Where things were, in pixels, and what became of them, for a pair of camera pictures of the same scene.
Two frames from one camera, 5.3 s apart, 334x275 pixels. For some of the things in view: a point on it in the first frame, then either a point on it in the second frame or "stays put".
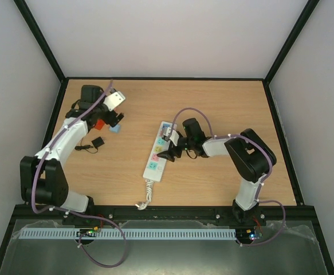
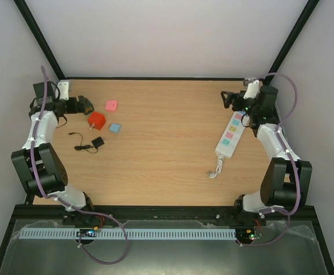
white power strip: (155, 166) -> (239, 121)
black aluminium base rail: (295, 215) stays put
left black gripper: (109, 120) -> (75, 109)
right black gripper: (177, 150) -> (235, 100)
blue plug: (116, 129) stays put
